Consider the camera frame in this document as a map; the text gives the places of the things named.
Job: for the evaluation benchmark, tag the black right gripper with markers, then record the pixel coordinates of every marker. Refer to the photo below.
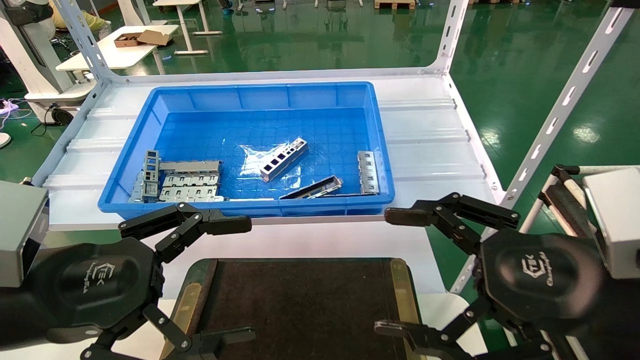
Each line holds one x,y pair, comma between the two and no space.
540,280

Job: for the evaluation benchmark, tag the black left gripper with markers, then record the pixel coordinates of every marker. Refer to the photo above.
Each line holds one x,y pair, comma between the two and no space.
95,285

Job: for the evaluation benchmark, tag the perforated grey metal channel part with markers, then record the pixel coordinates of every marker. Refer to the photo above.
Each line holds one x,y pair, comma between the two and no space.
283,160

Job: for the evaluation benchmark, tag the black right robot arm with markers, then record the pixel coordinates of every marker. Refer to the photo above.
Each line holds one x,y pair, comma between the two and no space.
622,320

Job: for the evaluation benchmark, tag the white robot base machine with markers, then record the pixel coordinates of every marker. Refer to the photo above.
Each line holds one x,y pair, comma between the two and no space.
30,55

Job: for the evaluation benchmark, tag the black tray container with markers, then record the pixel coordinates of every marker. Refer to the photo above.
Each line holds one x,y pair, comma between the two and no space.
300,305

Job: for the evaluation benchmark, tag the half-hidden grey metal part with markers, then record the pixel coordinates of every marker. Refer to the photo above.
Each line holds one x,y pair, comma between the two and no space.
137,190

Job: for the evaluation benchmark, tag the upright grey metal channel part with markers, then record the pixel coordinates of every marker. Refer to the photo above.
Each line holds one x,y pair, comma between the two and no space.
151,175

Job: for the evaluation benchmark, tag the dark open metal channel part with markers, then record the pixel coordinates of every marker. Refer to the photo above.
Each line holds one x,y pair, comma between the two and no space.
315,189

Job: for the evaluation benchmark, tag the clear plastic film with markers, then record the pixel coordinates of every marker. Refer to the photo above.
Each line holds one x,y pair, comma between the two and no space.
252,160

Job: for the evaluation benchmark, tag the blue plastic bin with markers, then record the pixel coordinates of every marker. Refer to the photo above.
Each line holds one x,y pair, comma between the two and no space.
200,135

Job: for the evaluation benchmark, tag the black round caster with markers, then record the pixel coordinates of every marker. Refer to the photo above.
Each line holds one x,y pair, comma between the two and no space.
62,116

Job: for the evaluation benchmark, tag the open cardboard box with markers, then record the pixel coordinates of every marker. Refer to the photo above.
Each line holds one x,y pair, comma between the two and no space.
152,37

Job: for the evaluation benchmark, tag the wooden pallet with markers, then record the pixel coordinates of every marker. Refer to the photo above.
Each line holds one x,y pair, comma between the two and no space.
395,4

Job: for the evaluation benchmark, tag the flat slotted metal bracket part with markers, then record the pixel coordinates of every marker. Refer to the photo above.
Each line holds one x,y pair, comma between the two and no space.
369,175

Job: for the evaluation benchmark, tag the white tube frame black clamps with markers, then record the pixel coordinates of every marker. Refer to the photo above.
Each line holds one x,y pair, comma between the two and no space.
565,200

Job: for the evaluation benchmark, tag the light grey right wrist camera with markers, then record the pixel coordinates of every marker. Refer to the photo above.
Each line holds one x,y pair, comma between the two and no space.
617,220

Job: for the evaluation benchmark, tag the light grey wrist camera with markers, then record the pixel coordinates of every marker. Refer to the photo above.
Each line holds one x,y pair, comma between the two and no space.
617,220
20,230

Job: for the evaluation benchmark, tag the light grey left wrist camera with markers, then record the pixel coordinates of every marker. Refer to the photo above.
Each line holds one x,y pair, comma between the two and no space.
20,230

